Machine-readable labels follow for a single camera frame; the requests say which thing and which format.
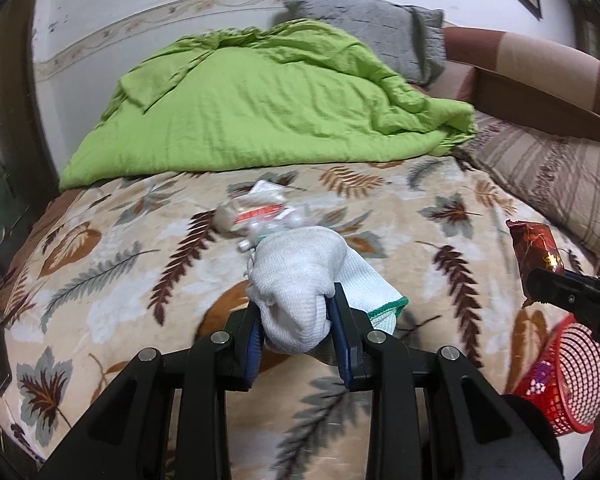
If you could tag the clear plastic bag red print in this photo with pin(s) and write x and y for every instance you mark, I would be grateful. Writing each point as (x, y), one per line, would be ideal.
(260, 210)

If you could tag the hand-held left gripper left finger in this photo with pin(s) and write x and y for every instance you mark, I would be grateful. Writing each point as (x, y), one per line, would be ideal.
(252, 355)

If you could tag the red plastic basket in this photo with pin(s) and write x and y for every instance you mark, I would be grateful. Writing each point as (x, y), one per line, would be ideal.
(570, 375)

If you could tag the white work glove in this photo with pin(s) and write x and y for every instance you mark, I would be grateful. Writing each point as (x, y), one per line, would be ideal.
(295, 280)

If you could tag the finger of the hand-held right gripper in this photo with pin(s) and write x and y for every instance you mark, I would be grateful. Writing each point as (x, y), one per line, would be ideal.
(592, 279)
(552, 287)

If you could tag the striped beige pillow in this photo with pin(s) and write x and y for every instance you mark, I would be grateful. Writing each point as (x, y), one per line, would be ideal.
(545, 175)

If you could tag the green quilt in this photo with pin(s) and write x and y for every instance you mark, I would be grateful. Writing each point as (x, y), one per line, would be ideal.
(255, 110)

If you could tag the glass panel door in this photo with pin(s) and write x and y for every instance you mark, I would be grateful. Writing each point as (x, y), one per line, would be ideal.
(5, 160)

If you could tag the grey quilted pillow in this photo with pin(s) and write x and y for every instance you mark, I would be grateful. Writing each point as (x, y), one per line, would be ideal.
(370, 25)

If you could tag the brown striped bolster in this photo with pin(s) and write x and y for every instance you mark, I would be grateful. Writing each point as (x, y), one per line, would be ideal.
(530, 65)

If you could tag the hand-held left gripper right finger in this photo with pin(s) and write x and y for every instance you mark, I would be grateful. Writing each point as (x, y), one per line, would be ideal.
(341, 340)

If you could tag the red snack packet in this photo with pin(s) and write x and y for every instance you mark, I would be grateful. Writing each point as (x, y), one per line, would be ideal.
(535, 245)

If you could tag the leaf-print blanket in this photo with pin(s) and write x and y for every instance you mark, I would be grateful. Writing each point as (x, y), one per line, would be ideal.
(130, 285)

